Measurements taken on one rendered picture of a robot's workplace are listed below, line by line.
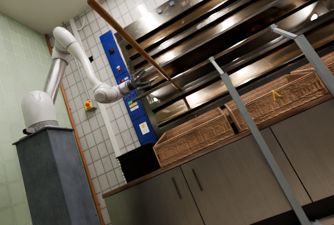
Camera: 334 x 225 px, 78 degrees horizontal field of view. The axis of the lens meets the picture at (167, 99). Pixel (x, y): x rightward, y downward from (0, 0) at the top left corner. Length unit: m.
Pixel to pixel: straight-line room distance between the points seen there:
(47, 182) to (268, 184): 1.17
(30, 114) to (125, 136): 1.06
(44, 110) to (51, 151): 0.26
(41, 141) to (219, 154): 0.99
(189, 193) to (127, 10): 1.97
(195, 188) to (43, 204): 0.83
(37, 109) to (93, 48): 1.40
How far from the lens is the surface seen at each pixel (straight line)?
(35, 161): 1.26
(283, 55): 2.08
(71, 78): 2.65
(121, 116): 2.19
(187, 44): 2.14
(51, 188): 1.20
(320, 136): 1.45
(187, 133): 1.44
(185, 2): 2.36
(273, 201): 1.43
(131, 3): 2.59
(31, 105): 1.36
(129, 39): 1.02
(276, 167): 1.34
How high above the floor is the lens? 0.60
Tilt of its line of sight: 15 degrees up
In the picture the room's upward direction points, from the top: 24 degrees counter-clockwise
